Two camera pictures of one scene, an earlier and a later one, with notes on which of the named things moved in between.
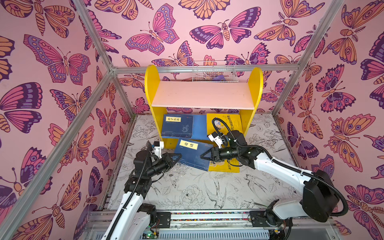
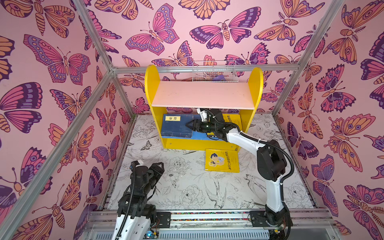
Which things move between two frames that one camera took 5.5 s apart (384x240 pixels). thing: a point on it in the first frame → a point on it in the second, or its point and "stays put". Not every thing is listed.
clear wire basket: [220, 71] stays put
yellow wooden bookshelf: [161, 95] stays put
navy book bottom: [191, 150] → [174, 126]
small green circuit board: [148, 234] stays put
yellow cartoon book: [228, 165] stays put
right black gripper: [214, 153] → [202, 126]
